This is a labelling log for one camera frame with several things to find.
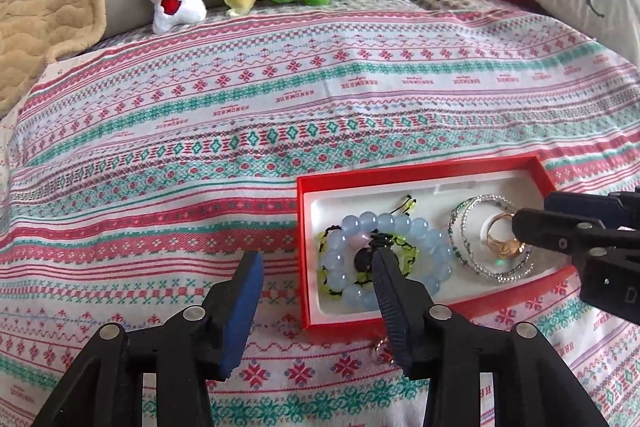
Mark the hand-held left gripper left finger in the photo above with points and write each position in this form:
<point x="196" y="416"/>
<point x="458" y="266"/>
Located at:
<point x="245" y="307"/>

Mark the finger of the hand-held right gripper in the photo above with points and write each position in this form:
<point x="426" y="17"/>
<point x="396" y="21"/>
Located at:
<point x="585" y="204"/>
<point x="545" y="227"/>

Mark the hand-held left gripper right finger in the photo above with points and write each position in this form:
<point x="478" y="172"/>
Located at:
<point x="395" y="317"/>

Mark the red jewelry box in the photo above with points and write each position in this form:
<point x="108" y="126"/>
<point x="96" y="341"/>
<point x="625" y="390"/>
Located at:
<point x="345" y="329"/>

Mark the crystal bangle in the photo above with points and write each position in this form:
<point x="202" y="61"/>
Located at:
<point x="495" y="277"/>

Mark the thin silver bangle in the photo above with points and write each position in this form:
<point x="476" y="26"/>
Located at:
<point x="452" y="217"/>

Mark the small gold earring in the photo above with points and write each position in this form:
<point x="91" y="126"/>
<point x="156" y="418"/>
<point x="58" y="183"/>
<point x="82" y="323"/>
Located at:
<point x="382" y="352"/>

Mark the patterned knit-print blanket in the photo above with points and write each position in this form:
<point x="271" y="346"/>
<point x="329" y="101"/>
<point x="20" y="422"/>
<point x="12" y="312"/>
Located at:
<point x="200" y="157"/>

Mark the beige quilted blanket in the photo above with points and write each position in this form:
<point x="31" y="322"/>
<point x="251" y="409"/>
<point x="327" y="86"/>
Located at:
<point x="40" y="7"/>

